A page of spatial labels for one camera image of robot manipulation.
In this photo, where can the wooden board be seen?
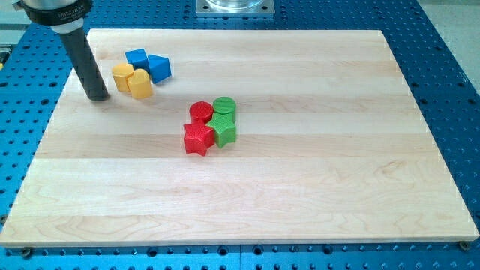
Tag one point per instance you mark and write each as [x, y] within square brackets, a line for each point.
[330, 147]

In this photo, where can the yellow heart block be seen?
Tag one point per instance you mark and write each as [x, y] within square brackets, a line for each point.
[139, 84]

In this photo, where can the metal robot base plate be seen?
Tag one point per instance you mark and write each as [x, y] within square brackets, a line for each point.
[234, 8]

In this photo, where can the yellow hexagon block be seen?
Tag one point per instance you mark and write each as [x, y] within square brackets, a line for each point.
[121, 73]

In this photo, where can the red star block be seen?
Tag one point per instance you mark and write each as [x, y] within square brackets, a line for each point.
[198, 138]

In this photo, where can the green star block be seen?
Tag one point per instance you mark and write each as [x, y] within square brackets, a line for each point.
[224, 128]

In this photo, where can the green cylinder block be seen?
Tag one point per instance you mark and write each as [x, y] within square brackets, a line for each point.
[225, 106]

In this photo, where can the blue triangle block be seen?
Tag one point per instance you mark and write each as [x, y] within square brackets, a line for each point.
[159, 68]

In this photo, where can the blue cube block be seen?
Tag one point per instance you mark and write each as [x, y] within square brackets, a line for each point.
[138, 58]

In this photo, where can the red cylinder block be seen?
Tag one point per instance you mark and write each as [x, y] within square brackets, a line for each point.
[201, 112]

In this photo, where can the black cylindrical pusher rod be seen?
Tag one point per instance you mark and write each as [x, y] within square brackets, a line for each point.
[83, 61]

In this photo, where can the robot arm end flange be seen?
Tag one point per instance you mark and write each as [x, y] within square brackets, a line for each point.
[62, 16]

